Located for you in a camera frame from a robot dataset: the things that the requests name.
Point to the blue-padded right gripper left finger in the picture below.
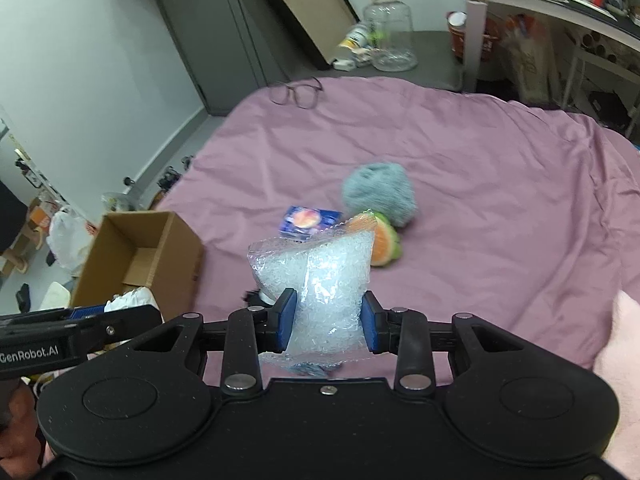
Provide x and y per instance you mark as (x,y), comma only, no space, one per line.
(244,336)

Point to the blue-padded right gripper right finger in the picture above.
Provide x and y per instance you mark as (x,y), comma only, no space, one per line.
(412,338)

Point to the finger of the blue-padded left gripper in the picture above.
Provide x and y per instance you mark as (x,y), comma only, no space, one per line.
(85,312)

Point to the clear bag of white beads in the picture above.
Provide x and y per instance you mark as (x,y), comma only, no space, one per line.
(330,273)

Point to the blue tissue pack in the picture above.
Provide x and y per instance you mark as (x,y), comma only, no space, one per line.
(300,223)

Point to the person's left hand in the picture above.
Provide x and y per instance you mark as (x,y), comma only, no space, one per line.
(20,447)

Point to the black lace scrunchie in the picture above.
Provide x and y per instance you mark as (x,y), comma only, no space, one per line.
(253,298)

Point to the white crumpled tissue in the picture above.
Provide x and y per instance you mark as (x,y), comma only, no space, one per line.
(138,297)

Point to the white plastic bag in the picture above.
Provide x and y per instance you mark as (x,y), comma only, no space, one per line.
(70,239)

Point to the cardboard box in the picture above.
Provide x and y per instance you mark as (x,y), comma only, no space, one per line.
(152,249)

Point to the hamburger plush toy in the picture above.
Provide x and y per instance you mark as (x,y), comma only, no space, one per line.
(386,246)

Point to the grey-blue fluffy plush ball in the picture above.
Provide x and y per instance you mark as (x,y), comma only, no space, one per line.
(382,187)

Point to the pink bed sheet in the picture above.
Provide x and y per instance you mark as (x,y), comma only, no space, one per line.
(528,218)

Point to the pink plush toy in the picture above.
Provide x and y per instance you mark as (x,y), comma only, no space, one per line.
(618,364)

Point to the black-framed eyeglasses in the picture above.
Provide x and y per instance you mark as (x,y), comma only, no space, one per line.
(304,94)

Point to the white bottle on floor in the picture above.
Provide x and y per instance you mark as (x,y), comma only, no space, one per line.
(354,50)

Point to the clear large water jug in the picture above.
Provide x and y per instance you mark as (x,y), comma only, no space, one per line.
(390,30)

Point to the brown framed board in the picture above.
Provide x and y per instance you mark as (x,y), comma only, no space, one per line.
(316,26)

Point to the white desk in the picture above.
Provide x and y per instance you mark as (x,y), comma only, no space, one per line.
(570,11)

